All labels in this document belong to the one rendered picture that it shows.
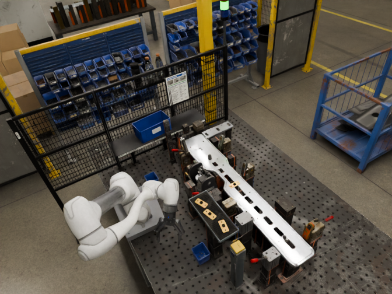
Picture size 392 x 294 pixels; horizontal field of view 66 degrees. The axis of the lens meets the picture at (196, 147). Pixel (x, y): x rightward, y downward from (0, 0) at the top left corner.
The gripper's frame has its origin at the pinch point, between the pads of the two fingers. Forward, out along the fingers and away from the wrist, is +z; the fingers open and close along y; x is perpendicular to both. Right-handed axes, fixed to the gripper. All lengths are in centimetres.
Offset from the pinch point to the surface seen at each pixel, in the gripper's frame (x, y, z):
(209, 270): -13.7, -26.4, 23.0
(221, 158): -59, -28, -49
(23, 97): -182, 248, -97
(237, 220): -0.1, -43.5, -18.6
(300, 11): -299, -116, -248
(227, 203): -14.0, -36.2, -25.3
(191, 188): -24.4, -9.5, -31.0
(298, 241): -3, -81, -9
